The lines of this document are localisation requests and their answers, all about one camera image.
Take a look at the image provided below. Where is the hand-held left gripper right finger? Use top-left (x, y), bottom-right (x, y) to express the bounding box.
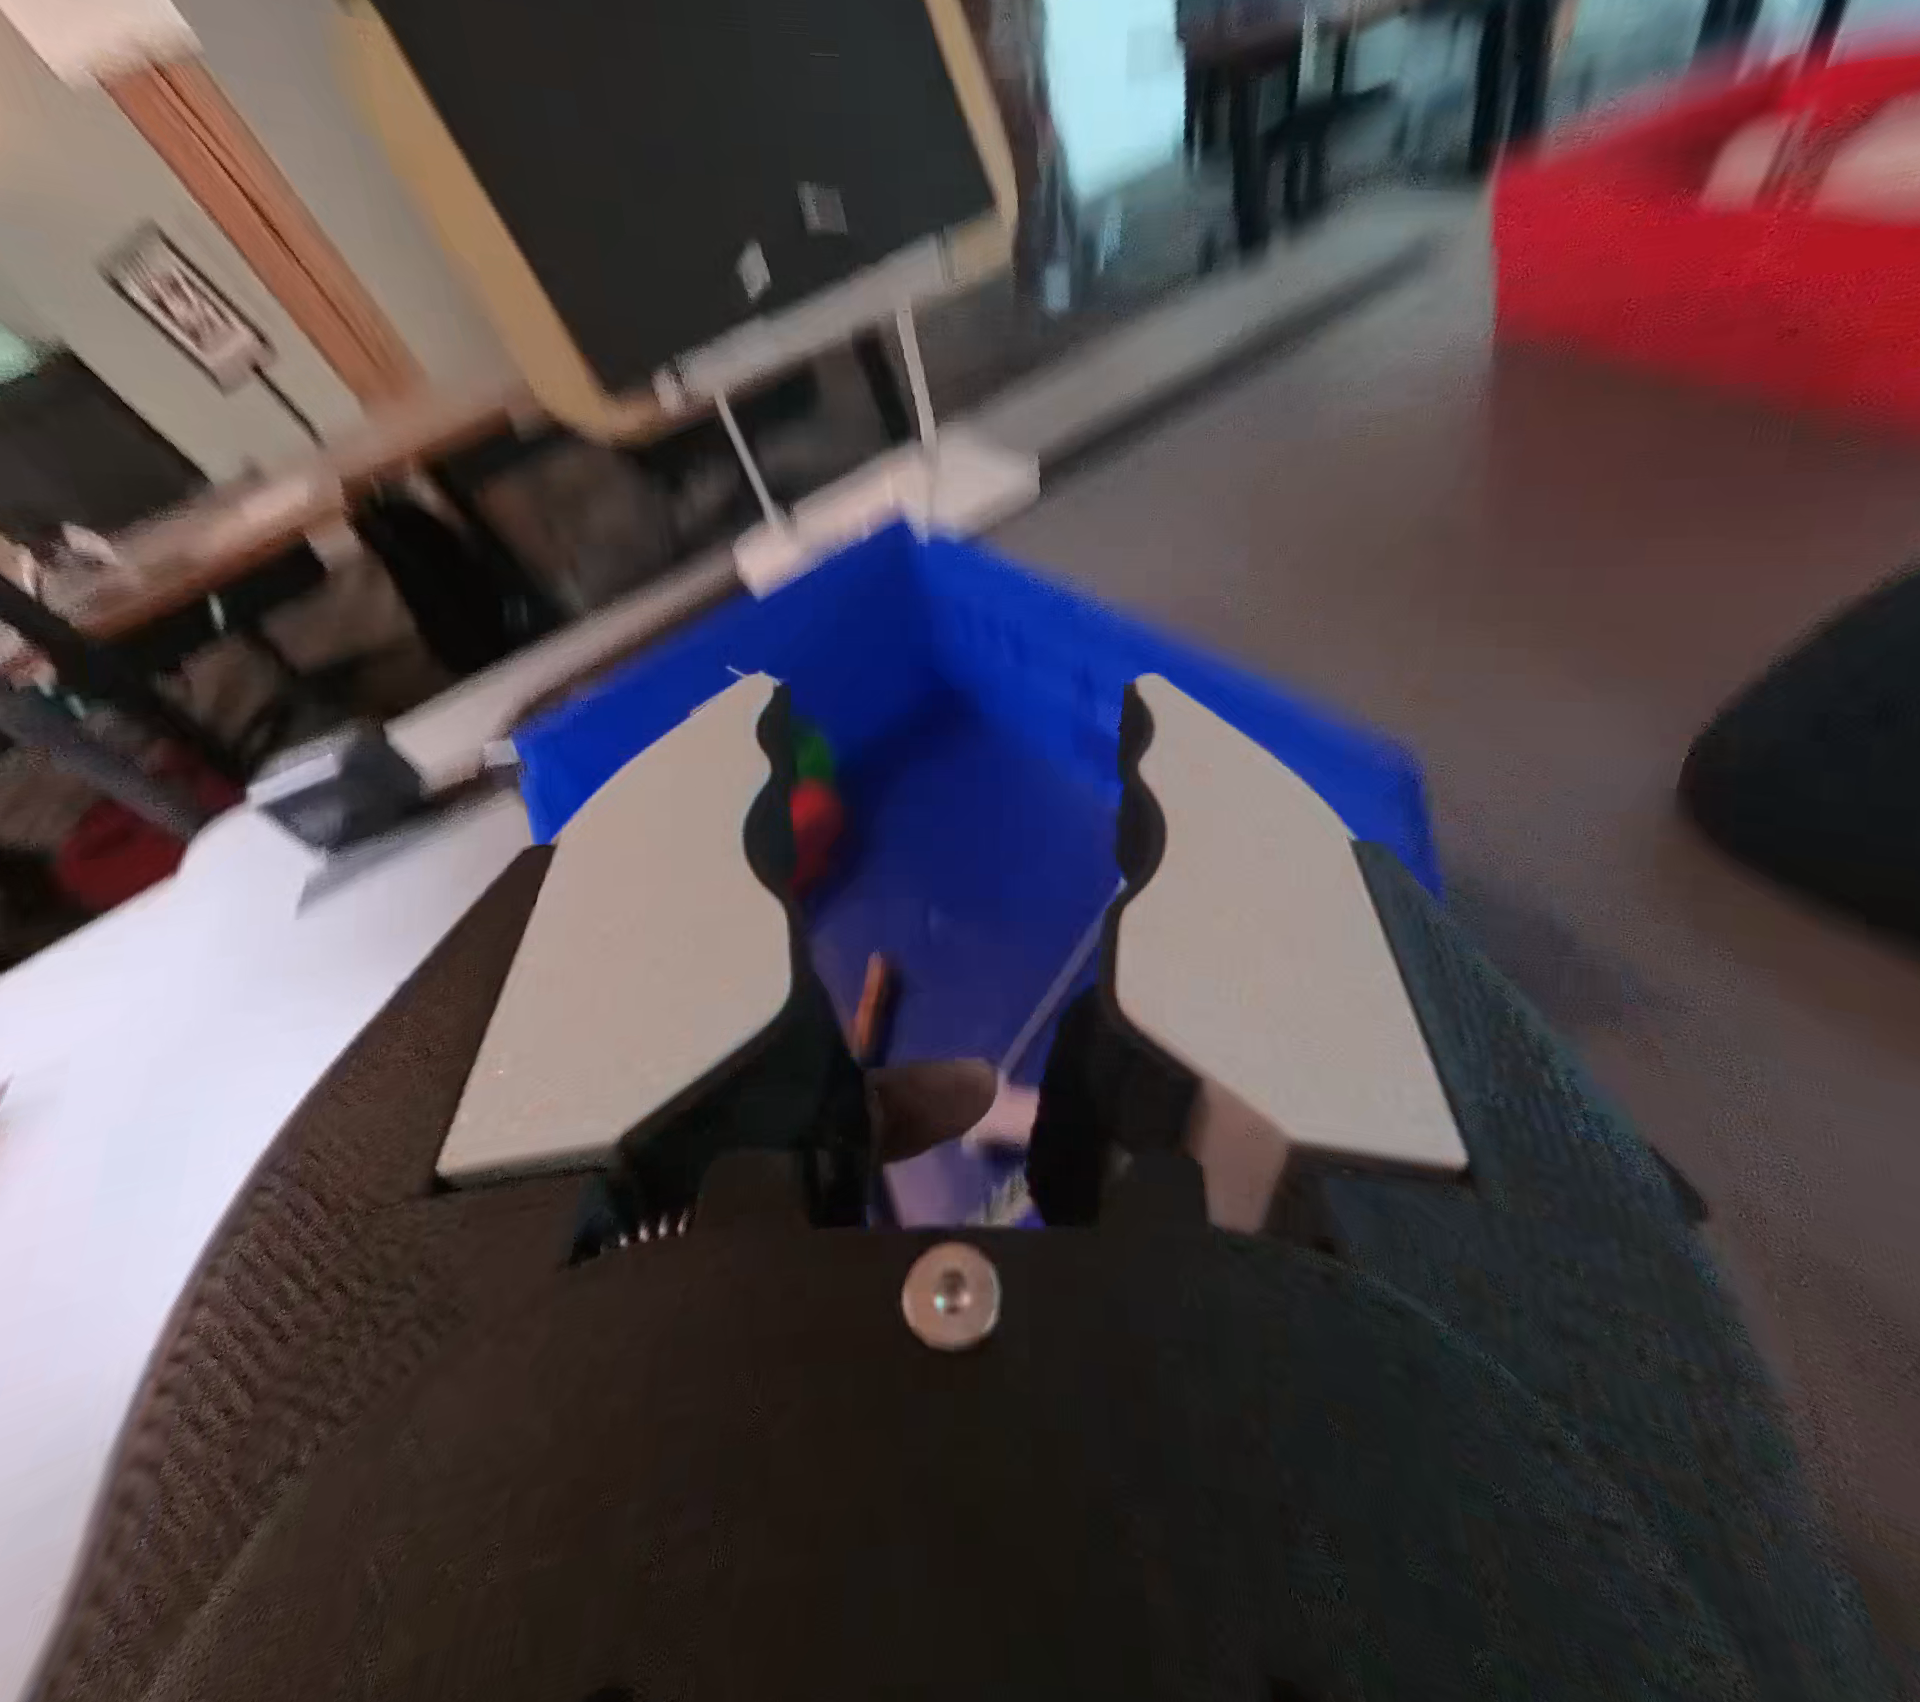
top-left (1093, 671), bottom-right (1474, 1233)

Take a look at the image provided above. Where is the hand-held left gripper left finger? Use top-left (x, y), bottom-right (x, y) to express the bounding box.
top-left (434, 671), bottom-right (822, 1189)

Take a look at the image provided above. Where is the blue bin with tag sticker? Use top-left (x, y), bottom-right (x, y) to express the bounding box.
top-left (517, 514), bottom-right (1448, 1233)

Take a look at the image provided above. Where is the red plastic bin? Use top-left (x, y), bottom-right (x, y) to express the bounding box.
top-left (1492, 50), bottom-right (1920, 445)

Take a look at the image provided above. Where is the person's left hand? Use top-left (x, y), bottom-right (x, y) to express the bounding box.
top-left (861, 1056), bottom-right (1000, 1161)

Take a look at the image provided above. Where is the small dark grey box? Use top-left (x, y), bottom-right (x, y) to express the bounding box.
top-left (249, 732), bottom-right (429, 857)

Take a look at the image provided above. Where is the long wooden workbench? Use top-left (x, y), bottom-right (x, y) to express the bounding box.
top-left (0, 402), bottom-right (523, 648)

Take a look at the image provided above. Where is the black board on white stand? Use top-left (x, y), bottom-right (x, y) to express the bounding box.
top-left (271, 0), bottom-right (1046, 600)

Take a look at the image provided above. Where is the wooden office desk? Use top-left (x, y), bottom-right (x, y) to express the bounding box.
top-left (1177, 0), bottom-right (1618, 249)

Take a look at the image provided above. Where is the wall tag sign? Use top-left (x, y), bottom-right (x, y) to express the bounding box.
top-left (99, 221), bottom-right (278, 395)

